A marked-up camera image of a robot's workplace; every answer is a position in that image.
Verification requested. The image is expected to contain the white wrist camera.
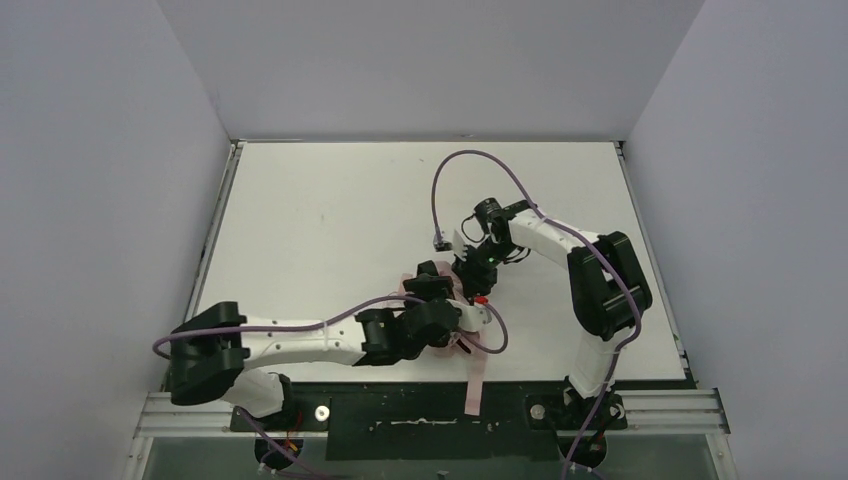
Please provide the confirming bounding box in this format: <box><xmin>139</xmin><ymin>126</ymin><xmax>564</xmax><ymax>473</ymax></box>
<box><xmin>433</xmin><ymin>229</ymin><xmax>475</xmax><ymax>261</ymax></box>
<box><xmin>450</xmin><ymin>300</ymin><xmax>492</xmax><ymax>333</ymax></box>

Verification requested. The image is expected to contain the pink folding umbrella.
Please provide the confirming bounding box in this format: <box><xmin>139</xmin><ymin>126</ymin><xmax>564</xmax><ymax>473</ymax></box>
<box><xmin>425</xmin><ymin>261</ymin><xmax>488</xmax><ymax>417</ymax></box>

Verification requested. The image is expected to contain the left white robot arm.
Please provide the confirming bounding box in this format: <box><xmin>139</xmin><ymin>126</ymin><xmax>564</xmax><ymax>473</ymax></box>
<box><xmin>154</xmin><ymin>262</ymin><xmax>485</xmax><ymax>418</ymax></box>

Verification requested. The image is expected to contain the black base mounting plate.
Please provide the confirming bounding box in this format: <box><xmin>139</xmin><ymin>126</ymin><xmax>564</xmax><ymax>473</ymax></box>
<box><xmin>257</xmin><ymin>380</ymin><xmax>593</xmax><ymax>461</ymax></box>

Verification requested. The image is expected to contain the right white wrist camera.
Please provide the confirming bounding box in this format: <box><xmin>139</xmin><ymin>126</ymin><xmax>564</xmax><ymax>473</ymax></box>
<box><xmin>433</xmin><ymin>229</ymin><xmax>475</xmax><ymax>261</ymax></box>

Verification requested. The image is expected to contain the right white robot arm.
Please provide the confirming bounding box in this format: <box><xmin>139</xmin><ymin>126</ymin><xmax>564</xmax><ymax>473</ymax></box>
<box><xmin>445</xmin><ymin>198</ymin><xmax>653</xmax><ymax>399</ymax></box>

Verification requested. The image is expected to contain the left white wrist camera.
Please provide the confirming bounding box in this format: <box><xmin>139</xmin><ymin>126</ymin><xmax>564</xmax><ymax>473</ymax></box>
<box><xmin>450</xmin><ymin>300</ymin><xmax>492</xmax><ymax>333</ymax></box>

